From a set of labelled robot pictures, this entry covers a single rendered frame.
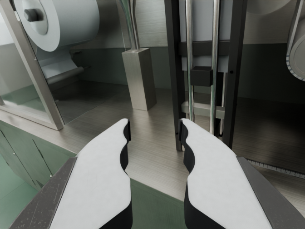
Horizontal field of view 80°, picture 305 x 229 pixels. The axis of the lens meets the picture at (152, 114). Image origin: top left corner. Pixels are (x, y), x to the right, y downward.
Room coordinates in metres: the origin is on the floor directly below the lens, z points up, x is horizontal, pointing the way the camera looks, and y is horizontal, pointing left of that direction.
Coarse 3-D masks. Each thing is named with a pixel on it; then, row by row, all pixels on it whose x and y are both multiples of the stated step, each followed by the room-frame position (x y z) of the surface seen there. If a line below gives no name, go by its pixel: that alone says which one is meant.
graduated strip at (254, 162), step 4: (248, 160) 0.38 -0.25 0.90; (252, 160) 0.38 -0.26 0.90; (252, 164) 0.36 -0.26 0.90; (256, 164) 0.36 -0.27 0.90; (260, 164) 0.36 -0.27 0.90; (264, 164) 0.35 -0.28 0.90; (268, 164) 0.35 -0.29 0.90; (264, 168) 0.34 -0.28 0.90; (268, 168) 0.34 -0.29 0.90; (272, 168) 0.34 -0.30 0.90; (276, 168) 0.34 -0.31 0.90; (280, 168) 0.33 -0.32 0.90; (284, 168) 0.33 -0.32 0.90; (280, 172) 0.32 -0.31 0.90; (284, 172) 0.32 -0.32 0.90; (288, 172) 0.32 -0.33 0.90; (292, 172) 0.32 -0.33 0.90; (296, 172) 0.32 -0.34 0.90; (300, 172) 0.31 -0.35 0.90; (296, 176) 0.30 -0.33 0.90; (300, 176) 0.30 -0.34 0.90; (304, 176) 0.30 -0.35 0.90
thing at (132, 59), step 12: (120, 0) 0.81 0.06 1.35; (132, 0) 0.80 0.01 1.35; (132, 12) 0.81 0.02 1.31; (132, 24) 0.81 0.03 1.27; (132, 36) 0.81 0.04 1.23; (132, 48) 0.82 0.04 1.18; (144, 48) 0.84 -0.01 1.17; (132, 60) 0.79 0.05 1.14; (144, 60) 0.80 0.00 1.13; (132, 72) 0.80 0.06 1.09; (144, 72) 0.79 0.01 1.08; (132, 84) 0.81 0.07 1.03; (144, 84) 0.78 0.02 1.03; (132, 96) 0.81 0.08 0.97; (144, 96) 0.77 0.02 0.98; (144, 108) 0.78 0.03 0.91
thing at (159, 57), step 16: (128, 48) 1.15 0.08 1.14; (160, 48) 1.02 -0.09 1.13; (256, 48) 0.75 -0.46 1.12; (272, 48) 0.72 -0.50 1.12; (160, 64) 1.02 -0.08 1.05; (256, 64) 0.74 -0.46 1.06; (272, 64) 0.71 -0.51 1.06; (160, 80) 1.03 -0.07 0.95; (240, 80) 0.78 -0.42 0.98; (256, 80) 0.74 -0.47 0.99; (272, 80) 0.70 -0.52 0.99; (288, 80) 0.67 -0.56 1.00; (240, 96) 0.77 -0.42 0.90; (256, 96) 0.73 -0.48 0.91; (272, 96) 0.70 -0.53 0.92; (288, 96) 0.67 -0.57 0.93; (304, 96) 0.64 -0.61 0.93
